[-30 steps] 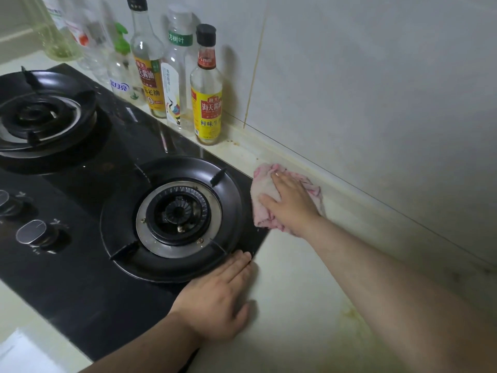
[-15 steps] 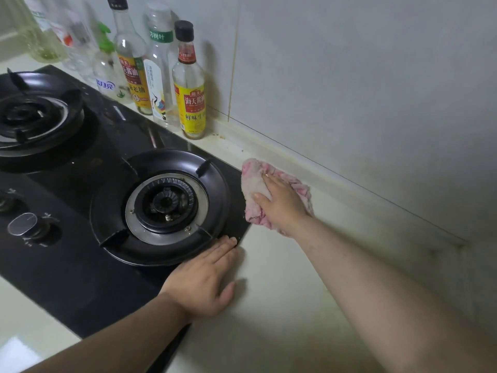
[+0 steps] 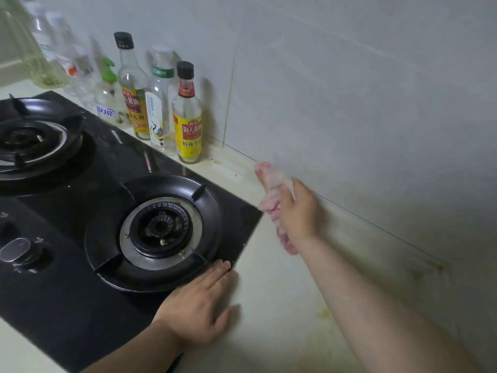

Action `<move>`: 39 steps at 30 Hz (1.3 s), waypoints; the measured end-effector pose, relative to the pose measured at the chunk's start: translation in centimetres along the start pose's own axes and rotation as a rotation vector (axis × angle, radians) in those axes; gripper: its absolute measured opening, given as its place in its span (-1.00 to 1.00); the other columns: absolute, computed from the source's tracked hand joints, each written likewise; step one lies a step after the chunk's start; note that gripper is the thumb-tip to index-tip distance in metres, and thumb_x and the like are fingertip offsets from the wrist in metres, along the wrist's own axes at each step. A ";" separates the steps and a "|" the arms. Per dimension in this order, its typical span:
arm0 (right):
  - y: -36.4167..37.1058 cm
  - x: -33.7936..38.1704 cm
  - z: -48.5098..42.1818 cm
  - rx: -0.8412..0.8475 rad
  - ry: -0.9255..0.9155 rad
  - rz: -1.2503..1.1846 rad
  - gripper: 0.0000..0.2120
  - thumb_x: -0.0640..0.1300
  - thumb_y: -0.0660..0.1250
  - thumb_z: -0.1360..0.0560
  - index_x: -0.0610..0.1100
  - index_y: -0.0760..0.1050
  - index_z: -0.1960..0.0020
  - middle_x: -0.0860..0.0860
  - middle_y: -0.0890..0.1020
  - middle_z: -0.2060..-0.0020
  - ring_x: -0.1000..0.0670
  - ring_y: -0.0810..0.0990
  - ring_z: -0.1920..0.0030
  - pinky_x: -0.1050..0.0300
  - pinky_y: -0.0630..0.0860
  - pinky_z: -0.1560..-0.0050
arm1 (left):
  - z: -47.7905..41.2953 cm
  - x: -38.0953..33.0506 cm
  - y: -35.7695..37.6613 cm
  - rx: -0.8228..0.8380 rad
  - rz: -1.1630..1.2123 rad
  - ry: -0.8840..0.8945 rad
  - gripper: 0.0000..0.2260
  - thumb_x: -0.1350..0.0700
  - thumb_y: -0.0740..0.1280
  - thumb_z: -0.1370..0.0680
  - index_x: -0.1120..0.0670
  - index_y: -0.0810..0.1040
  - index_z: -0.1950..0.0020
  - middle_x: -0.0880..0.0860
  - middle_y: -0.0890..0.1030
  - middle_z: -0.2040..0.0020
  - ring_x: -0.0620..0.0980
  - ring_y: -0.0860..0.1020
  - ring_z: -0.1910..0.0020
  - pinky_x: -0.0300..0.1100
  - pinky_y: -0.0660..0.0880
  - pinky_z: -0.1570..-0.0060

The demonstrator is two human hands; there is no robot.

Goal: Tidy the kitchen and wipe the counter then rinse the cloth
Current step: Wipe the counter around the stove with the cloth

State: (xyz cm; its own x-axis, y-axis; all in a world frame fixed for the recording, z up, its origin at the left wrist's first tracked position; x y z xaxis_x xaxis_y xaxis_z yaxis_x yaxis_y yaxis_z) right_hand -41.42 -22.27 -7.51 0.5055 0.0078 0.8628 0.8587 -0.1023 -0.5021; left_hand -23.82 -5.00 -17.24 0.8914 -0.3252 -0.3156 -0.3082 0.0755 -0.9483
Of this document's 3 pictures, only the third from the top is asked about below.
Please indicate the person's left hand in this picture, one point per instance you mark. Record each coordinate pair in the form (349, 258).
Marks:
(190, 310)

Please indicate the person's right hand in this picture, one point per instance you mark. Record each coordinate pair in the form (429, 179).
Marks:
(303, 217)

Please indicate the pink dish cloth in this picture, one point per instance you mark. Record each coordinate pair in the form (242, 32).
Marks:
(272, 182)

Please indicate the person's right forearm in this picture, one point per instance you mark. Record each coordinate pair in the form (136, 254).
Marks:
(380, 318)

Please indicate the black round stove burner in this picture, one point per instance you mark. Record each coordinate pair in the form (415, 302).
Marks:
(27, 137)
(159, 227)

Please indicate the black glass gas stove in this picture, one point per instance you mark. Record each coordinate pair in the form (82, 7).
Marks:
(77, 306)

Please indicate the white cap green band bottle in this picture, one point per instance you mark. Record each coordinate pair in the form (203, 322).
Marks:
(159, 108)

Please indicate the black cap yellow label bottle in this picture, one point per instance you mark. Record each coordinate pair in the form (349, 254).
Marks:
(134, 100)

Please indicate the green pump clear bottle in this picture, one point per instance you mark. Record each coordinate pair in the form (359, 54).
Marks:
(108, 104)

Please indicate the clear bottle red label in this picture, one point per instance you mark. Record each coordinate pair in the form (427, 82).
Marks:
(75, 69)

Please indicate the clear bottle yellowish oil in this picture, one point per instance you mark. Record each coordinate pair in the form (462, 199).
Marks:
(42, 73)

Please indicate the clear bottle white label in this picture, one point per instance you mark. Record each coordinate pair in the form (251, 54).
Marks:
(40, 34)

